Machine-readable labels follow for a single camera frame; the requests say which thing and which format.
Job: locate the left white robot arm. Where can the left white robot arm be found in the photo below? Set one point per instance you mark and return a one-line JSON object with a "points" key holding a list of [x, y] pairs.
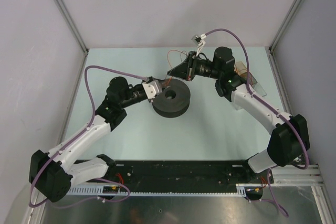
{"points": [[55, 172]]}

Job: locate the aluminium front rail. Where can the aluminium front rail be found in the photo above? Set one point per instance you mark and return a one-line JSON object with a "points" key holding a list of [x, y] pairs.
{"points": [[296, 172]]}

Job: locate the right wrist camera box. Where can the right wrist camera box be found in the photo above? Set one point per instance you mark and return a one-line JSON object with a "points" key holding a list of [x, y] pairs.
{"points": [[199, 40]]}

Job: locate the right aluminium frame post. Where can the right aluminium frame post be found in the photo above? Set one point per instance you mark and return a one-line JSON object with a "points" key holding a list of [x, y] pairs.
{"points": [[294, 8]]}

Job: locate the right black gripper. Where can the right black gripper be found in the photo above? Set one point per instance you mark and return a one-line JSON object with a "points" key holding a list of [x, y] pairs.
{"points": [[181, 71]]}

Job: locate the aluminium frame post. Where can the aluminium frame post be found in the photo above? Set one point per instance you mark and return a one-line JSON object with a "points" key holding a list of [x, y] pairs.
{"points": [[294, 8], [61, 5]]}

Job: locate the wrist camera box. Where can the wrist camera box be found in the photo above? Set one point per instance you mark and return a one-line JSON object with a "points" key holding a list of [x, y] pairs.
{"points": [[199, 40], [150, 84]]}

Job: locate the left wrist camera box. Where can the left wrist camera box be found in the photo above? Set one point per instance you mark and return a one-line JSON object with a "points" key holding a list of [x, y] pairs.
{"points": [[150, 84]]}

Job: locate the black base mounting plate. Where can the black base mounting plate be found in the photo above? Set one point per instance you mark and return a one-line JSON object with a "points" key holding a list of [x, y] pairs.
{"points": [[191, 190]]}

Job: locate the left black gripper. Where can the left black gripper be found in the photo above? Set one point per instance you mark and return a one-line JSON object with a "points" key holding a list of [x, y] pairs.
{"points": [[161, 81]]}

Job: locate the clear plastic bin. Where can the clear plastic bin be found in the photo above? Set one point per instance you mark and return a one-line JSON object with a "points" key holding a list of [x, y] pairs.
{"points": [[256, 86]]}

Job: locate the black cable spool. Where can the black cable spool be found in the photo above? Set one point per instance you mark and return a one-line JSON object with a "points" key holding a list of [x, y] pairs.
{"points": [[173, 101]]}

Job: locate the left aluminium frame post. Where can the left aluminium frame post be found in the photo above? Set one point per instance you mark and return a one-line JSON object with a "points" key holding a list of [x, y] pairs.
{"points": [[61, 5]]}

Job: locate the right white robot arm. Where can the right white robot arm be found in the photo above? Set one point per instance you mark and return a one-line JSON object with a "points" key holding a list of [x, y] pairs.
{"points": [[289, 136]]}

